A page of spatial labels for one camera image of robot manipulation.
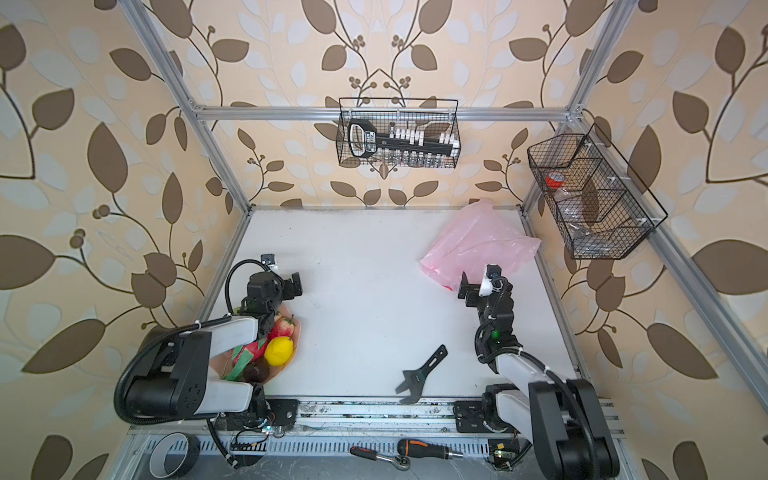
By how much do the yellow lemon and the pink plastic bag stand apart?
486 mm

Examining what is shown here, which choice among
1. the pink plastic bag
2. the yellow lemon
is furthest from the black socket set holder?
the yellow lemon

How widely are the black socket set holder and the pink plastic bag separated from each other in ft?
0.91

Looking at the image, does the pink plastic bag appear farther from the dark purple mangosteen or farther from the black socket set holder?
the dark purple mangosteen

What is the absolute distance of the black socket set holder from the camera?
2.72 ft

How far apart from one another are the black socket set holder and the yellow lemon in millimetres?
588

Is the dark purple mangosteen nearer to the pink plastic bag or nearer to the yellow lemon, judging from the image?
the yellow lemon

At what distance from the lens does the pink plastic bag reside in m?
0.94

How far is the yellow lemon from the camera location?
794mm
